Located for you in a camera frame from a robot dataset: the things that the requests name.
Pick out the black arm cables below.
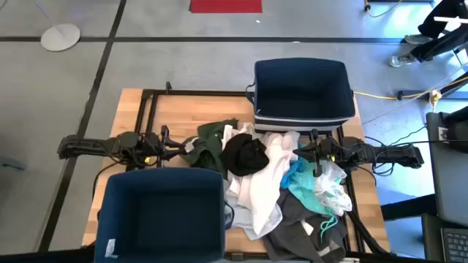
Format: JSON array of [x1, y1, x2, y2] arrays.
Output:
[[363, 125, 429, 178]]

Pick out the black garment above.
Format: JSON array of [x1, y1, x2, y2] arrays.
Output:
[[219, 133, 271, 178]]

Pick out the black bag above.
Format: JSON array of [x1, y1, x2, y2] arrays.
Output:
[[443, 105, 468, 153]]

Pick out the yellow cable with black plug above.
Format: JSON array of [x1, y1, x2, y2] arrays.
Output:
[[363, 0, 404, 19]]

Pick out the black stand leg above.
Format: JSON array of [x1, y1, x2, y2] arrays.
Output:
[[396, 71, 468, 102]]

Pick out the yellow floor cable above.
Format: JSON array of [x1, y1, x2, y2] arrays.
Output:
[[352, 75, 468, 102]]

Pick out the light patterned shirt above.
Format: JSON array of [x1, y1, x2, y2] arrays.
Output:
[[223, 178, 284, 241]]

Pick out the black laptop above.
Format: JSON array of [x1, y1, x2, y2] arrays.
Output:
[[420, 213, 468, 263]]

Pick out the dark green garment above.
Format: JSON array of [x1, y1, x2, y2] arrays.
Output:
[[181, 118, 240, 180]]

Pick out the red floor mat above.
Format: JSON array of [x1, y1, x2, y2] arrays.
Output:
[[189, 0, 263, 15]]

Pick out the black metal table frame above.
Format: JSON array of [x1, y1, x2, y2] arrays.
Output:
[[132, 81, 391, 261]]

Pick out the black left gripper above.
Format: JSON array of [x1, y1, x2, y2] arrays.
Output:
[[138, 125, 188, 168]]

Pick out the navy striped bin with tag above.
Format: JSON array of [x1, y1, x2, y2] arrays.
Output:
[[94, 167, 235, 263]]

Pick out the dark grey garment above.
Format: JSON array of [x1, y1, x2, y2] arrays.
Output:
[[262, 188, 349, 263]]

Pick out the white round stand base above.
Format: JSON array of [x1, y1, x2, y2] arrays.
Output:
[[34, 0, 82, 53]]

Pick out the navy white striped fabric bin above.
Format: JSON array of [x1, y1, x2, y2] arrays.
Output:
[[245, 57, 357, 134]]

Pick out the white power plug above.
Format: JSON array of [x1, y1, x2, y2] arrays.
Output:
[[429, 88, 444, 112]]

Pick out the teal blue garment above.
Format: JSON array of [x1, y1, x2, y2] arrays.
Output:
[[280, 144, 323, 197]]

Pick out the person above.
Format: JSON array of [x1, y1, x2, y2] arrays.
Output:
[[388, 0, 468, 69]]

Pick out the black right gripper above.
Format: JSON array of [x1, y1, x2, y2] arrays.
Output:
[[292, 129, 350, 178]]

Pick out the grey desk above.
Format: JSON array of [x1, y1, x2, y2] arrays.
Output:
[[425, 111, 468, 228]]

